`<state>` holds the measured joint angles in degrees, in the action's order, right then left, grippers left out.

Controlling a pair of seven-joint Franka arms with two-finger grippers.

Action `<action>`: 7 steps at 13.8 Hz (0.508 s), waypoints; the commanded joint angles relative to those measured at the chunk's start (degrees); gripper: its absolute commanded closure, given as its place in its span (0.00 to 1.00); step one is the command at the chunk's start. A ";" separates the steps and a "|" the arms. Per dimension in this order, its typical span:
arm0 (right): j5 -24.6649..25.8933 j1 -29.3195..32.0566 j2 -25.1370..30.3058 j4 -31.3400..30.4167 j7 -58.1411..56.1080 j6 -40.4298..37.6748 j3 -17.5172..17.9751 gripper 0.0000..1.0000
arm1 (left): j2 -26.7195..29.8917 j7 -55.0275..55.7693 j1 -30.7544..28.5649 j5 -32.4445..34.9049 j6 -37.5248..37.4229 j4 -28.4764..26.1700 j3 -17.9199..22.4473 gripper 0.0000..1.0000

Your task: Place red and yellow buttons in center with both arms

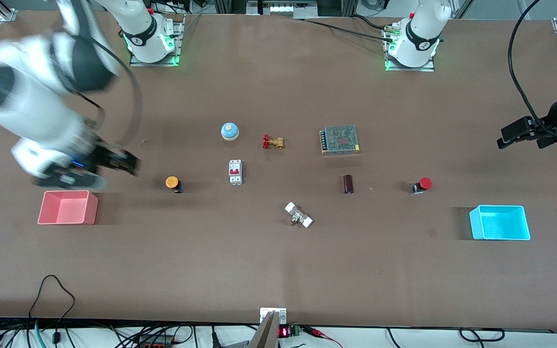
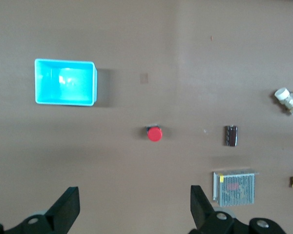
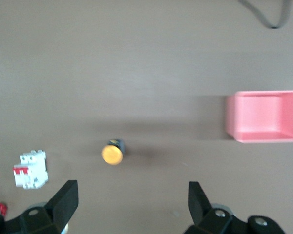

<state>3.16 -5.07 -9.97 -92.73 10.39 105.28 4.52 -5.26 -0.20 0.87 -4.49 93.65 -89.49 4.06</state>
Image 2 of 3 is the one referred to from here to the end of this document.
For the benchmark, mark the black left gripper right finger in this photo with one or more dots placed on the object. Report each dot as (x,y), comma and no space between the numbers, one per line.
(210,217)

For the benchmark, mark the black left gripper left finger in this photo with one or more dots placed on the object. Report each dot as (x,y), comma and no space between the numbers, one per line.
(56,214)

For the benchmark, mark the red push button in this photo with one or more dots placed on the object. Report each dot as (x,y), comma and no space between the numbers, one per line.
(154,134)

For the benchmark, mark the metal mesh power supply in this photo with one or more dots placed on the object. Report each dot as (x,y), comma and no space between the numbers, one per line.
(235,189)

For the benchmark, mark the dark brown cylindrical capacitor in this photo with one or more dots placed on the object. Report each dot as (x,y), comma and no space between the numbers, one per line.
(231,135)

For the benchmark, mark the cyan plastic bin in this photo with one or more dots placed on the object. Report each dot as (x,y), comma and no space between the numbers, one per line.
(66,83)

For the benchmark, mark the metal valve with white ends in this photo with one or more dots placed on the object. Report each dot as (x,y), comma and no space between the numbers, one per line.
(289,101)

